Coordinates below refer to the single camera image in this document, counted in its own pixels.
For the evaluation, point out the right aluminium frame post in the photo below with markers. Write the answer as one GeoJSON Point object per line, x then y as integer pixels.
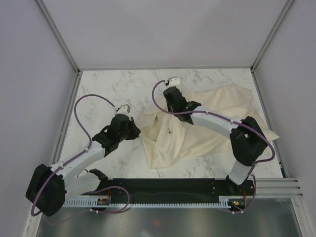
{"type": "Point", "coordinates": [272, 33]}

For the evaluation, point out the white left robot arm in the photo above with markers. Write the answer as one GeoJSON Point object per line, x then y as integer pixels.
{"type": "Point", "coordinates": [51, 186]}

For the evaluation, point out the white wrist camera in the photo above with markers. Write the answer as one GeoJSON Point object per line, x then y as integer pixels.
{"type": "Point", "coordinates": [172, 81]}
{"type": "Point", "coordinates": [123, 109]}

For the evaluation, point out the shiny metal sheet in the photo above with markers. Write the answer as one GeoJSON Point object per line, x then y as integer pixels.
{"type": "Point", "coordinates": [264, 218]}

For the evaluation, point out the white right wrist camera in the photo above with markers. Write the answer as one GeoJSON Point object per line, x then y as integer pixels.
{"type": "Point", "coordinates": [172, 81]}

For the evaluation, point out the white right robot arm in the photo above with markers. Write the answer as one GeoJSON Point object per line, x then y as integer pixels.
{"type": "Point", "coordinates": [247, 139]}

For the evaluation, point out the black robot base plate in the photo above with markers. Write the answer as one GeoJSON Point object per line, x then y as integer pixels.
{"type": "Point", "coordinates": [169, 190]}

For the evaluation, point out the left aluminium frame post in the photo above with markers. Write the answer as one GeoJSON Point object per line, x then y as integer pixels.
{"type": "Point", "coordinates": [56, 33]}

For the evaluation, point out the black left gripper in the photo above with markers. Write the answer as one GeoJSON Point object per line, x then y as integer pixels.
{"type": "Point", "coordinates": [135, 131]}

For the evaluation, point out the white slotted cable duct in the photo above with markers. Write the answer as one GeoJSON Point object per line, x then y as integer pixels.
{"type": "Point", "coordinates": [103, 202]}

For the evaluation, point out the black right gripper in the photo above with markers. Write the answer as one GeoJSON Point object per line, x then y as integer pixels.
{"type": "Point", "coordinates": [168, 106]}

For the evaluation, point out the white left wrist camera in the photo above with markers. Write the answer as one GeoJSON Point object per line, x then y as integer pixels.
{"type": "Point", "coordinates": [123, 109]}

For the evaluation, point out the cream satin pillowcase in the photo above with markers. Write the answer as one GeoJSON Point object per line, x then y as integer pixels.
{"type": "Point", "coordinates": [166, 139]}

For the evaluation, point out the aluminium frame post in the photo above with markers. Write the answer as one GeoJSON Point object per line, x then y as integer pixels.
{"type": "Point", "coordinates": [56, 33]}
{"type": "Point", "coordinates": [272, 33]}

